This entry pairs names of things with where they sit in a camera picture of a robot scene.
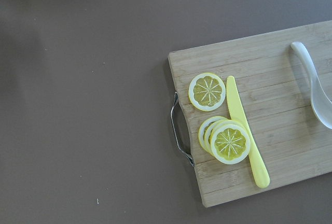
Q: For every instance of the white ceramic spoon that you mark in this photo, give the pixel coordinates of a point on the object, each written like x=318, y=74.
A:
x=320, y=103

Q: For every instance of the single lemon slice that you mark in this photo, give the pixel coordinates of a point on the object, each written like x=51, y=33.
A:
x=206, y=92

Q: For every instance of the stacked lemon slices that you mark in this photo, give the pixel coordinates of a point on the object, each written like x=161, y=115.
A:
x=226, y=140

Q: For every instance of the bamboo cutting board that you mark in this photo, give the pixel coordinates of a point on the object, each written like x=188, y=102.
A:
x=275, y=95

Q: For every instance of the yellow plastic knife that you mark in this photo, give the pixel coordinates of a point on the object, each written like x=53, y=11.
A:
x=259, y=170

